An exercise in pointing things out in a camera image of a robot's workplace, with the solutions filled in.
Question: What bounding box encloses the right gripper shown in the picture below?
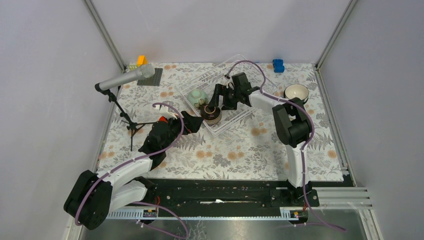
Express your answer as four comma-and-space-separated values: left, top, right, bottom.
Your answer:
208, 84, 241, 112

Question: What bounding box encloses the teal bowl white rim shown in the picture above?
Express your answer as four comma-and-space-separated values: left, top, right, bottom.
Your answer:
283, 84, 310, 104

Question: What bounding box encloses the blue toy block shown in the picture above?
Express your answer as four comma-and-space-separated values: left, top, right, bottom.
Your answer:
272, 58, 285, 73

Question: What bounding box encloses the floral tablecloth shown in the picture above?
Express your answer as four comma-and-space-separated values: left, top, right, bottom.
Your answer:
97, 62, 343, 182

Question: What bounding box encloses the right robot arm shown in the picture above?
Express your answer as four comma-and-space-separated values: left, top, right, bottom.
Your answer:
200, 72, 315, 208

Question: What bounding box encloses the white wire dish rack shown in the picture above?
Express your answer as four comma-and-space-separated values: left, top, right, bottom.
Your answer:
177, 54, 263, 136

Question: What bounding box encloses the silver microphone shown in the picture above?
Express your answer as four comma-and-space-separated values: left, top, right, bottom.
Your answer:
94, 64, 155, 95

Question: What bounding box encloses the yellow toy block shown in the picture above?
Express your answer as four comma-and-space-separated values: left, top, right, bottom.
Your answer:
136, 55, 148, 68

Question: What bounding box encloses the black patterned bowl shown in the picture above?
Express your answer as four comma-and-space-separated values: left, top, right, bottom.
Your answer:
200, 105, 222, 126

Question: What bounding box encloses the green toy block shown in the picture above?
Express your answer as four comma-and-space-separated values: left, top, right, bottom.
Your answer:
128, 64, 138, 71

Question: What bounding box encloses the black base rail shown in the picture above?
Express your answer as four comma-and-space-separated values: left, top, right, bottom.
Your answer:
141, 178, 306, 218

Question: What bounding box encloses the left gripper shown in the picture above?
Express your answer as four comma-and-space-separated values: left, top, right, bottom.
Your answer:
162, 111, 204, 151

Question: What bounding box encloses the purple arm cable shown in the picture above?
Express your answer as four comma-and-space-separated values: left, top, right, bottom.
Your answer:
73, 102, 190, 239
224, 59, 347, 233

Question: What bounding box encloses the pale green floral bowl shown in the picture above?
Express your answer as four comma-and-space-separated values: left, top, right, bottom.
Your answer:
187, 88, 210, 110

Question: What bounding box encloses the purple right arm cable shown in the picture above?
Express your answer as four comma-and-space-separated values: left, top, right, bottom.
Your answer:
224, 59, 347, 233

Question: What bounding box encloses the orange bowl front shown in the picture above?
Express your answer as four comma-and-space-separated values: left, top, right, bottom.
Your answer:
157, 116, 169, 124

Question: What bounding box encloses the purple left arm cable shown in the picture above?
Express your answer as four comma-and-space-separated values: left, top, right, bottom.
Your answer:
73, 102, 190, 239

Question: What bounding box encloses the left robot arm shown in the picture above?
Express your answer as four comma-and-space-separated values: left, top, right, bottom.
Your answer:
63, 111, 204, 230

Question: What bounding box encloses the dark grey baseplate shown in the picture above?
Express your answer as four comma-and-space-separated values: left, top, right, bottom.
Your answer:
137, 68, 163, 87

